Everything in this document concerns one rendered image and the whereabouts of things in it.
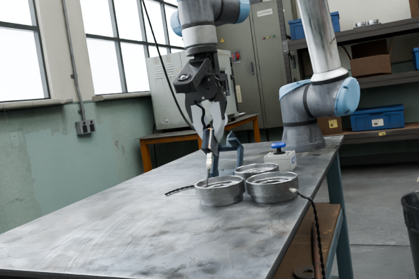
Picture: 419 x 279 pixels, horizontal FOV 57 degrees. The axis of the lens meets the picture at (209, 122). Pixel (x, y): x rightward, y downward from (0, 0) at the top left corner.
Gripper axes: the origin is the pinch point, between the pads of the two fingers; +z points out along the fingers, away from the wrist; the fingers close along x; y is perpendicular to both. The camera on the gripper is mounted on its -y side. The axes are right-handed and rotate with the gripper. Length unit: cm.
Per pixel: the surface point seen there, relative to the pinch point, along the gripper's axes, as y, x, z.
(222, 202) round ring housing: -8.1, -4.0, 12.3
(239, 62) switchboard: 380, 108, -45
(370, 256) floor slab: 149, -23, 94
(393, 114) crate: 350, -52, 36
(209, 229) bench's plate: -20.9, -6.2, 13.0
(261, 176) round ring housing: 1.2, -10.0, 9.6
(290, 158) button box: 19.7, -12.8, 9.6
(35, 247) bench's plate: -29.7, 23.8, 12.8
